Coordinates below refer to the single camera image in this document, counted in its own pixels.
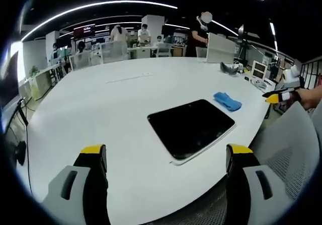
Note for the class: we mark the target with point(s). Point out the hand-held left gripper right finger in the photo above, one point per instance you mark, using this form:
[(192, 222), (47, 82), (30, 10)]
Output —
[(261, 184)]

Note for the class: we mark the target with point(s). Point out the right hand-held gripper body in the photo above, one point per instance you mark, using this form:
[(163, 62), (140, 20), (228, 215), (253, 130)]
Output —
[(291, 77)]

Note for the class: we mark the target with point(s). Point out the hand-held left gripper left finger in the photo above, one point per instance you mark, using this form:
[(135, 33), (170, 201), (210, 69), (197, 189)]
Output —
[(68, 184)]

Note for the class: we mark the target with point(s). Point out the blue cleaning cloth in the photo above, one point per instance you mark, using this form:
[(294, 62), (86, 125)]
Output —
[(227, 101)]

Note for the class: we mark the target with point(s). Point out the black tablet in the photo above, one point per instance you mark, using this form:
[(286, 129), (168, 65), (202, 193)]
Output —
[(191, 126)]

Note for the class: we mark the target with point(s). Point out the person's right hand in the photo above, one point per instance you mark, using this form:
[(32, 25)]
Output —
[(312, 96)]

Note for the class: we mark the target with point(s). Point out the white game controller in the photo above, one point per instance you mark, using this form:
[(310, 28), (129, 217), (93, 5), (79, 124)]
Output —
[(259, 82)]

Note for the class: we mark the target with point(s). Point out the white framed box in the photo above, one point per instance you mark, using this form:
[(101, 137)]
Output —
[(259, 70)]

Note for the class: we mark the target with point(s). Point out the black headset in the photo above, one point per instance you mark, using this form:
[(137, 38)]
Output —
[(229, 69)]

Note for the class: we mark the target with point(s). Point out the black tripod stand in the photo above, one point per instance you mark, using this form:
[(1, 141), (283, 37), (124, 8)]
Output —
[(243, 42)]

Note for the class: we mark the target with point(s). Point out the grey desk partition panel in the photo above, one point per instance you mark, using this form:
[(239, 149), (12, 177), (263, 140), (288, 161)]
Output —
[(221, 47)]

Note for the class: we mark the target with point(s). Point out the white low cabinet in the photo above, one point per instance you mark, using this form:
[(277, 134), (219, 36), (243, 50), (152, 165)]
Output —
[(45, 81)]

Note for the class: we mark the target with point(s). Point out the green potted plant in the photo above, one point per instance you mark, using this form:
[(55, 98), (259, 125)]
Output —
[(34, 71)]

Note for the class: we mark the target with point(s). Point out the white mesh office chair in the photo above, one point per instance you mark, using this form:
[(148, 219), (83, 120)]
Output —
[(164, 50), (80, 60), (114, 51)]

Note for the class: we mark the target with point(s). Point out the dark monitor screen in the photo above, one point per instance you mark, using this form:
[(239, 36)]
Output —
[(8, 81)]

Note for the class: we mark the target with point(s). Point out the long ceiling light strip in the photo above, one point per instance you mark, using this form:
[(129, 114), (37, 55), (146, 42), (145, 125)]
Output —
[(95, 9)]

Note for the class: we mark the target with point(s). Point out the black clamp mount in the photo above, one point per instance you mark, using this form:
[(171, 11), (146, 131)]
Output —
[(20, 152)]

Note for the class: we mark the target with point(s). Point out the red wall screen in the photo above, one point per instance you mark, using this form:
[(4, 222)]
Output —
[(84, 30)]

